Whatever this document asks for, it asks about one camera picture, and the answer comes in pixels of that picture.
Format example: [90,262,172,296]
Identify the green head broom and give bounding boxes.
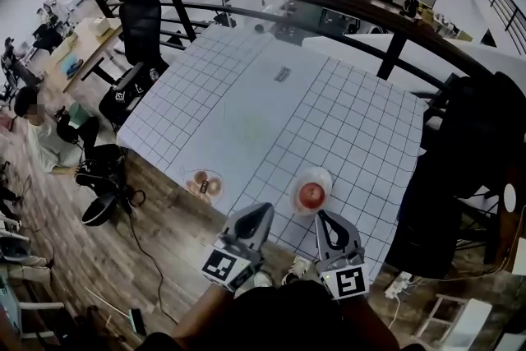
[84,286,147,338]

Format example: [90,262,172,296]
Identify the white power strip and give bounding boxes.
[384,271,413,300]

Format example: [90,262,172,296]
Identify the person's right white shoe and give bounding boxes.
[281,254,312,285]

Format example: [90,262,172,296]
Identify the flat white box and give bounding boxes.
[511,238,526,276]

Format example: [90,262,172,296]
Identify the black floor cable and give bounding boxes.
[127,213,178,326]

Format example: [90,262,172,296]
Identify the clear plate of donuts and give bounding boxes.
[182,168,225,205]

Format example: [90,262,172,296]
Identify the black stair railing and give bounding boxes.
[478,0,526,54]

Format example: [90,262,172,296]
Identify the white cable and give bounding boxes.
[388,295,402,330]

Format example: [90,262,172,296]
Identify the brown board with white circle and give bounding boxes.
[495,168,526,272]

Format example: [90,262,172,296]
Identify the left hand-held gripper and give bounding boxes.
[200,201,275,293]

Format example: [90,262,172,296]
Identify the white plate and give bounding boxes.
[289,166,333,217]

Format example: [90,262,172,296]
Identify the person's black clothing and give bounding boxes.
[135,281,432,351]

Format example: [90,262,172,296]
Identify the spare hand-held gripper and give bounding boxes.
[113,81,145,104]

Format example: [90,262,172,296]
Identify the person's right forearm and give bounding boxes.
[340,293,402,351]

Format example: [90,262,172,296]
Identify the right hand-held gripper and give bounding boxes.
[314,210,370,301]

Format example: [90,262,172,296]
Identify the person's left white shoe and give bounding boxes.
[252,270,275,289]

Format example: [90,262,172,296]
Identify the person's left forearm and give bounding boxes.
[172,281,235,351]

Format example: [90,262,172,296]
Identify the white stool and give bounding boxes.
[414,293,494,351]

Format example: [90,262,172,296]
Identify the grey black round case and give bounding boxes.
[81,192,118,227]

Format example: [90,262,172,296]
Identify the red apple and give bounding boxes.
[298,182,327,210]

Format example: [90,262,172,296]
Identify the small white box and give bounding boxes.
[89,16,112,37]

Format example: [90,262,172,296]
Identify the blue cloth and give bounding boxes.
[59,55,83,77]

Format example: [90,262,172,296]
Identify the black mesh office chair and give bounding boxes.
[98,0,170,128]

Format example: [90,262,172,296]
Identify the light wooden desk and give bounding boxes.
[43,16,124,95]

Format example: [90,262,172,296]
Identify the white grid tablecloth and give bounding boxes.
[117,24,428,283]

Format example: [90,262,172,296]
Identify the person's white shoe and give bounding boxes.
[281,254,312,285]
[252,270,275,289]

